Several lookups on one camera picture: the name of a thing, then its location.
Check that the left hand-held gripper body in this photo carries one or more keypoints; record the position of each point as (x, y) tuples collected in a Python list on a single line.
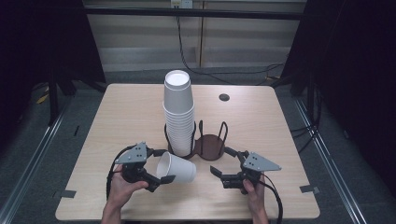
[(134, 155)]

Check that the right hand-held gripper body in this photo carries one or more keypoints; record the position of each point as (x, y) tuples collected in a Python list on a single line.
[(258, 163)]

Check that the single white paper cup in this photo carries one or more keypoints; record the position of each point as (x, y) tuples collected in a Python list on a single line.
[(179, 168)]

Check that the stack of white paper cups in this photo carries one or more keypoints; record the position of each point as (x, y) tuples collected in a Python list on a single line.
[(179, 115)]

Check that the person's right hand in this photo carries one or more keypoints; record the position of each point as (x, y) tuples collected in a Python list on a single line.
[(253, 194)]

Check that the person's left hand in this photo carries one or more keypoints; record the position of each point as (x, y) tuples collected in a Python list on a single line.
[(123, 189)]

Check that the grey tape strip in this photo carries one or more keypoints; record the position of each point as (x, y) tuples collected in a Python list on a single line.
[(308, 188), (65, 193)]

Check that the dark round table grommet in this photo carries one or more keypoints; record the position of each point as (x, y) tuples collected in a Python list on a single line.
[(224, 97)]

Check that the small black floor tape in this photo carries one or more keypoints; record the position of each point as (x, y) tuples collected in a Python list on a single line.
[(76, 130)]

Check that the black stand leg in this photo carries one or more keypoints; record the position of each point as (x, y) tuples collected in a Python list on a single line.
[(53, 99)]

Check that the yellow floor object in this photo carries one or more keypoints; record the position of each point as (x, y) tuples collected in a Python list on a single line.
[(42, 99)]

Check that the dark curtain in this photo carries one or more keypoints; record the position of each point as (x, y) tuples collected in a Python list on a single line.
[(37, 46), (358, 77)]

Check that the black horizontal bar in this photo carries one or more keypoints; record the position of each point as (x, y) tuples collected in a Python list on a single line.
[(140, 11)]

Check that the metal floor rail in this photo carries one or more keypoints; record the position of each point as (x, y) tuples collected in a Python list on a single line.
[(330, 161), (34, 161)]

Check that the white wall socket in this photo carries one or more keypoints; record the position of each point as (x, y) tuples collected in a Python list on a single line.
[(182, 3)]

